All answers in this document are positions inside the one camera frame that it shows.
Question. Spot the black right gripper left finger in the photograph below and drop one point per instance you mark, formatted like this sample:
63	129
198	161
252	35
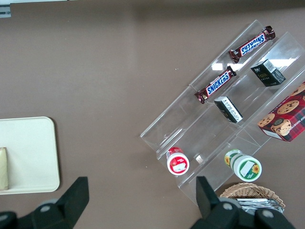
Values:
62	207

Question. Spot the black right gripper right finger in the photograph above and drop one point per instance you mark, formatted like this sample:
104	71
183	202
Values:
214	214

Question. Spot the triangular sandwich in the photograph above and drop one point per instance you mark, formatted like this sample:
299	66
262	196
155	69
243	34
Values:
3	169

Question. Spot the oval tan wicker basket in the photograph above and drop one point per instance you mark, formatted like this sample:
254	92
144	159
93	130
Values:
250	189

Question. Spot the beige plastic tray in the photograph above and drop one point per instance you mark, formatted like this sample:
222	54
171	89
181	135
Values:
31	152

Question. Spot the green lid white cup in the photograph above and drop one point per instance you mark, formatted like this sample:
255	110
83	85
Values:
245	167

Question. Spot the red lid white cup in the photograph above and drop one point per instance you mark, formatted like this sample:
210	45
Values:
177	163

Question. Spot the clear acrylic stepped stand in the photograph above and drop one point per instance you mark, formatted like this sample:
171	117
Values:
190	133

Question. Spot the small black box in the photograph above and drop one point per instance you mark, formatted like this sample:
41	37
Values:
230	109
268	72

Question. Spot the red plaid cookie box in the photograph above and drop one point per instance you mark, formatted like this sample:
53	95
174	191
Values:
286	117

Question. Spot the snickers chocolate bar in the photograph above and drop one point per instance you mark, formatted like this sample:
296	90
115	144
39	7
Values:
215	85
252	44

